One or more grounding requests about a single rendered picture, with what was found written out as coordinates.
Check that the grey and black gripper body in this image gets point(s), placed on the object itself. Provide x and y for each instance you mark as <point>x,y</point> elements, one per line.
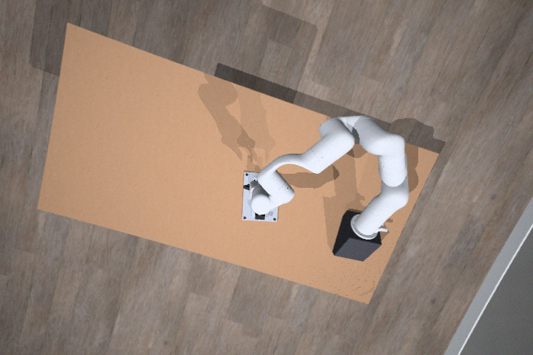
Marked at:
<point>252,185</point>

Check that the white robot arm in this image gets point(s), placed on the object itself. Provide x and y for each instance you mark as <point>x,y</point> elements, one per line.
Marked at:
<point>336,140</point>

